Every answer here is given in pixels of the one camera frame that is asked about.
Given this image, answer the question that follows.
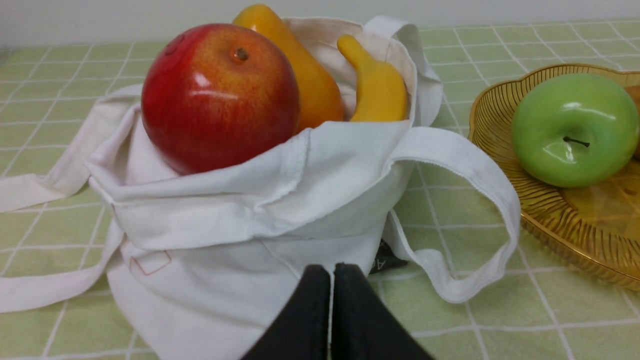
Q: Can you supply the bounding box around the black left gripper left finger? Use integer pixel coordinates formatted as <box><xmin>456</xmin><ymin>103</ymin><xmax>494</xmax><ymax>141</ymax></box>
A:
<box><xmin>242</xmin><ymin>264</ymin><xmax>331</xmax><ymax>360</ymax></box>

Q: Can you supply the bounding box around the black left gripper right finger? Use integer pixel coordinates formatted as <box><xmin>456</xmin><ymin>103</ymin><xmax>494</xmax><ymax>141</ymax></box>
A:
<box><xmin>330</xmin><ymin>263</ymin><xmax>434</xmax><ymax>360</ymax></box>

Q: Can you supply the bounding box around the red apple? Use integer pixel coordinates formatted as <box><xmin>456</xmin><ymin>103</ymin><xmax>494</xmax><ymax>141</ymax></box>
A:
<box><xmin>141</xmin><ymin>23</ymin><xmax>301</xmax><ymax>174</ymax></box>

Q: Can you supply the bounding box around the white cloth bag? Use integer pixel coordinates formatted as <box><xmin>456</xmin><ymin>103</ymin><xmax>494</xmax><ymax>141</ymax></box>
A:
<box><xmin>1</xmin><ymin>16</ymin><xmax>521</xmax><ymax>360</ymax></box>

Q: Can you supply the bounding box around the orange yellow pear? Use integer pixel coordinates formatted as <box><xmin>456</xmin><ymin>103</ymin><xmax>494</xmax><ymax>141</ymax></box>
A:
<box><xmin>232</xmin><ymin>3</ymin><xmax>345</xmax><ymax>133</ymax></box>

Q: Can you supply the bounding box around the yellow banana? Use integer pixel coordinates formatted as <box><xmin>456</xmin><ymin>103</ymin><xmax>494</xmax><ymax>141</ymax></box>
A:
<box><xmin>337</xmin><ymin>34</ymin><xmax>409</xmax><ymax>123</ymax></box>

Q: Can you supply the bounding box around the green apple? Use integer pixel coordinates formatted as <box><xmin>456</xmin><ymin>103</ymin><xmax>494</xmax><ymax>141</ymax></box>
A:
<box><xmin>511</xmin><ymin>73</ymin><xmax>639</xmax><ymax>188</ymax></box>

